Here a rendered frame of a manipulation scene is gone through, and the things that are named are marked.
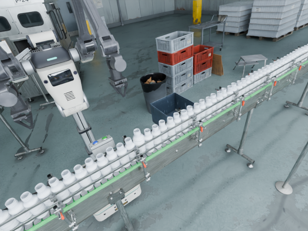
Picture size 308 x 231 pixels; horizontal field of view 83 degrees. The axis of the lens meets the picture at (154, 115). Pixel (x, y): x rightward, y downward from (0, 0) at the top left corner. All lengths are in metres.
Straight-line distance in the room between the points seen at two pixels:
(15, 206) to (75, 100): 0.73
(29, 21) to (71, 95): 3.16
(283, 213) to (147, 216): 1.29
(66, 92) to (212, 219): 1.71
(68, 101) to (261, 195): 2.03
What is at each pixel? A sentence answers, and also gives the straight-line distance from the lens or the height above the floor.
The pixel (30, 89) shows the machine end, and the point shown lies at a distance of 4.88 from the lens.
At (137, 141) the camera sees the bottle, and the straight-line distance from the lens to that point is 1.01.
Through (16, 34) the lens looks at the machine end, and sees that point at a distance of 4.54.
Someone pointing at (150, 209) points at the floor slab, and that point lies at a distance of 2.05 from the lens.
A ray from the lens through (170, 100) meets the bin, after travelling 1.82.
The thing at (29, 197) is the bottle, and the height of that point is 1.15.
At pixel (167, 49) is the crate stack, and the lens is 3.29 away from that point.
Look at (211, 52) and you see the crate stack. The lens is 4.23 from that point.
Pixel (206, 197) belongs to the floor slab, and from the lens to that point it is 2.10.
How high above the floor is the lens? 1.83
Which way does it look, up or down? 36 degrees down
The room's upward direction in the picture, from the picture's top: 8 degrees counter-clockwise
